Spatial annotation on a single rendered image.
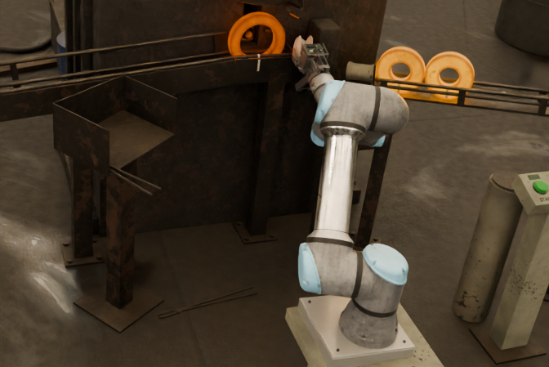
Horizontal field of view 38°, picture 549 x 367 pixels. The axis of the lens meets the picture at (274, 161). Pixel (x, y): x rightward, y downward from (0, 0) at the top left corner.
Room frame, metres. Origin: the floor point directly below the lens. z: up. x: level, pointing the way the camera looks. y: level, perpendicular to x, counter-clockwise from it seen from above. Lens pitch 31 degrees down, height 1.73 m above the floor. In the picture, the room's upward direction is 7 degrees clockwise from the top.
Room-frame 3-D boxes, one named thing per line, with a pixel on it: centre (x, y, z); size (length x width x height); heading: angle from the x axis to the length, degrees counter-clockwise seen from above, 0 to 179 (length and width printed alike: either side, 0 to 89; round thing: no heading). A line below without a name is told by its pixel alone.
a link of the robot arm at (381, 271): (1.58, -0.29, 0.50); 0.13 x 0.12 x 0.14; 93
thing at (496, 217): (2.11, -0.71, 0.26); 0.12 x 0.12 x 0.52
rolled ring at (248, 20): (2.37, 0.11, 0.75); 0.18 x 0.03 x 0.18; 113
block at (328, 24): (2.48, -0.11, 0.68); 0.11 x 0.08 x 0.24; 24
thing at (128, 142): (1.91, 0.44, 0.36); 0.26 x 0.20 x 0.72; 149
